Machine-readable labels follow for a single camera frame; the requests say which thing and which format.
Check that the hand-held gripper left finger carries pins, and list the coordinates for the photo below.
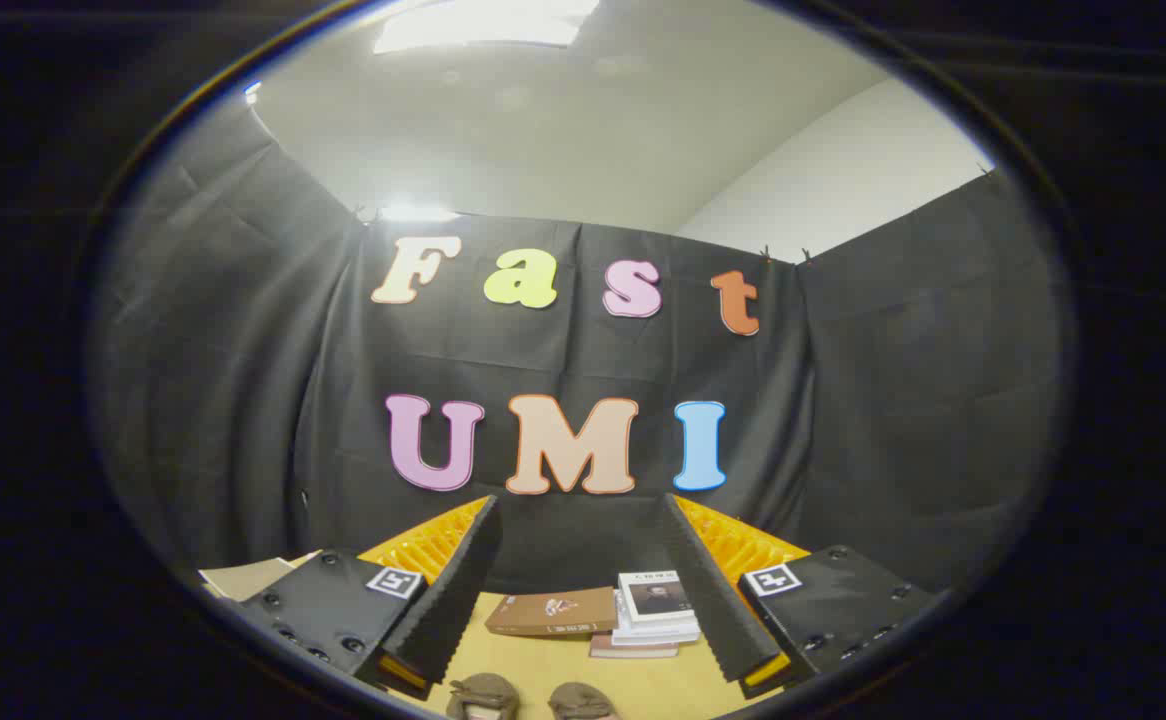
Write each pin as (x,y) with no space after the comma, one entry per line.
(458,590)

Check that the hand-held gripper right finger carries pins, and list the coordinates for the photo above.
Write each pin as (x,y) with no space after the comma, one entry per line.
(708,590)

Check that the brown fuzzy shoe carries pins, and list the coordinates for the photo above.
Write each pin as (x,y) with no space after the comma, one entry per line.
(483,696)
(580,702)

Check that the beige storage box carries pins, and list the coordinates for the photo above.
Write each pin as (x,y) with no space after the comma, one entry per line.
(243,578)

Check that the plain white book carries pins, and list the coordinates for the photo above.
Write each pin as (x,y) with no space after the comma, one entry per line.
(655,634)

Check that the mauve book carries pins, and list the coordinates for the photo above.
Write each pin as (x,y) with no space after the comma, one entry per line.
(633,650)

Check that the brown cover book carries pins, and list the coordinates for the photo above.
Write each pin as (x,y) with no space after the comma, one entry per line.
(553,610)

